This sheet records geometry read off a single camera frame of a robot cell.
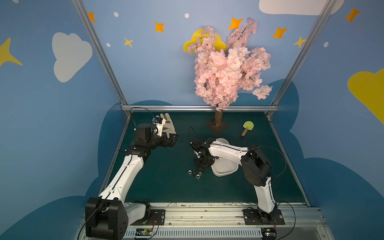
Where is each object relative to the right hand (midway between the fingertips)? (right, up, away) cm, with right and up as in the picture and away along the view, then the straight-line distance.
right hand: (203, 166), depth 92 cm
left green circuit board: (-31, -27, -20) cm, 45 cm away
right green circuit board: (+31, -28, -19) cm, 46 cm away
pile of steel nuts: (-5, -3, -3) cm, 6 cm away
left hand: (-18, +21, -11) cm, 30 cm away
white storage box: (+11, 0, -3) cm, 11 cm away
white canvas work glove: (-25, +24, +20) cm, 40 cm away
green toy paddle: (+37, +26, +24) cm, 50 cm away
